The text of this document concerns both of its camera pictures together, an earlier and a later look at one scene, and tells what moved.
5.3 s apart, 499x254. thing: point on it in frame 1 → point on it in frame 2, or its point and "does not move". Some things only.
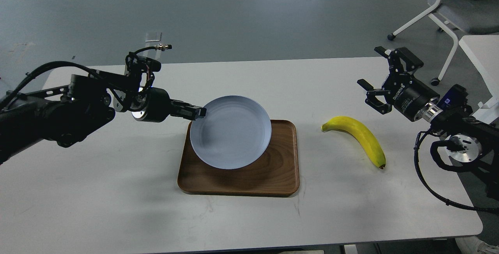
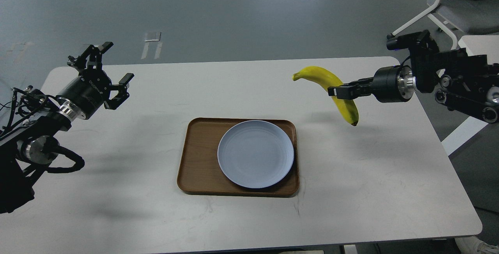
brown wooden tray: [276, 173] does not move
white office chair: [458, 14] does not move
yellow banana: [372, 146] → [326, 79]
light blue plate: [235, 133] → [255, 154]
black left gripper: [160, 106] → [89, 90]
